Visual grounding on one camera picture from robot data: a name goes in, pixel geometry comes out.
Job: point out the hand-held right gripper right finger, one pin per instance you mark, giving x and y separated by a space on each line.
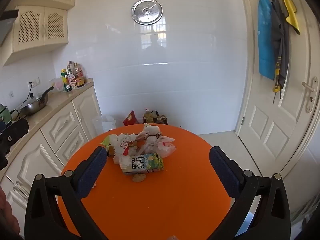
225 172

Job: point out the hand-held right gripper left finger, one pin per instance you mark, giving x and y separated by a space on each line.
93 172

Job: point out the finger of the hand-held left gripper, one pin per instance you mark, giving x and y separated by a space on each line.
3 161
15 132

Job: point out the white tissue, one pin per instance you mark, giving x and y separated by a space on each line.
125 162

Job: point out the green yellow milk carton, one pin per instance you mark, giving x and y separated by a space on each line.
142 163

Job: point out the person's left hand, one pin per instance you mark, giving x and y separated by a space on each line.
7 215

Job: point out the green kitchen appliance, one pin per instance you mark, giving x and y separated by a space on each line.
5 115

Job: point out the white red label wrapper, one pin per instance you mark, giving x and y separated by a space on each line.
122 146

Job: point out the cream kitchen base cabinet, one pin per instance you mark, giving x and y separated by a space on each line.
57 130

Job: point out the brown food scrap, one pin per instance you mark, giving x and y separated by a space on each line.
139 177

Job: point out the white rice bag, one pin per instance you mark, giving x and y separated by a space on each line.
105 125

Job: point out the clear pink plastic cup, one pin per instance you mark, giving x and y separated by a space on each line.
58 85

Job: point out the red rice bag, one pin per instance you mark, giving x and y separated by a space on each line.
130 118

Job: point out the white panel door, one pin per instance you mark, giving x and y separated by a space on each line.
270 120

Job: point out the small dark bottle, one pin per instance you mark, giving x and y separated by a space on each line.
68 86

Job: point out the yellow cap green bottle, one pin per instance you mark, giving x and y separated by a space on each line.
64 76

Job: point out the cooking oil bottle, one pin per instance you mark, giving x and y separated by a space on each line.
148 117

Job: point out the white red label bottle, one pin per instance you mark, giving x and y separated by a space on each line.
72 78

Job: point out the dark shopping bag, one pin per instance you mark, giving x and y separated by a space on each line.
162 118

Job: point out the brown lid glass jar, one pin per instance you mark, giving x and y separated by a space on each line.
160 118

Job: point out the cream lattice door cabinet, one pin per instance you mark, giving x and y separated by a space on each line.
37 27

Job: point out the blue apron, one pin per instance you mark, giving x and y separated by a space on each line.
265 37

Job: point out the round metal lid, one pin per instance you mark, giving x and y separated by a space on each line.
147 11

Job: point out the yellow cloth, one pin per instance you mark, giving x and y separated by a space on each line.
290 7

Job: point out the white wall socket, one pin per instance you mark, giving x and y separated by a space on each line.
33 82

